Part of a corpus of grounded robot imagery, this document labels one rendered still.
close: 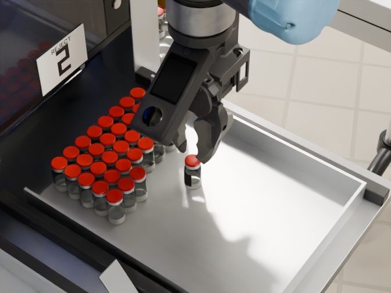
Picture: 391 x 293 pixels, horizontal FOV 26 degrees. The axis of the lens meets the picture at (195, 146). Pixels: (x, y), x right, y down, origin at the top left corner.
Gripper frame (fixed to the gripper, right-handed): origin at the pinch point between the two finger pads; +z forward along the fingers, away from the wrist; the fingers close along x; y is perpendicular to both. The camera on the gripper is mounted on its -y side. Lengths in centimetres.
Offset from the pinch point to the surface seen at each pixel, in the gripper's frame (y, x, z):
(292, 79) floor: 110, 44, 95
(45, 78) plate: -5.4, 18.0, -7.0
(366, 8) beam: 89, 16, 42
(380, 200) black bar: 11.4, -21.4, 5.4
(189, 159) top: 0.3, 0.4, 1.7
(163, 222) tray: -6.9, -0.8, 6.2
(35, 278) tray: -23.4, 4.9, 3.7
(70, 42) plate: -0.4, 18.0, -9.2
